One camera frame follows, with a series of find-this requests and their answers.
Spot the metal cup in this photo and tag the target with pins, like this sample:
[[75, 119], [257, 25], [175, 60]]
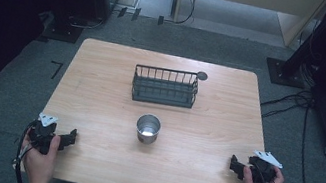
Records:
[[147, 129]]

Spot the black metal stand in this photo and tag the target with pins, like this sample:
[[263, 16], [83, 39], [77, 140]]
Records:
[[284, 72], [63, 28]]

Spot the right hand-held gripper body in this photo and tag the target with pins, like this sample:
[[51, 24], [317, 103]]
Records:
[[262, 171]]

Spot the dark round disc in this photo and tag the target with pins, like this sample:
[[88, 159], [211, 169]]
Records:
[[202, 75]]

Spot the person's left hand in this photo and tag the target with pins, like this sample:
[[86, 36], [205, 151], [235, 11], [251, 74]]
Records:
[[38, 161]]

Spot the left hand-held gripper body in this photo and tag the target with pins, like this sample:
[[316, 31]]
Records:
[[42, 132]]

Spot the black tape strip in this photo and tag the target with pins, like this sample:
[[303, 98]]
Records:
[[122, 12], [136, 14], [160, 20]]

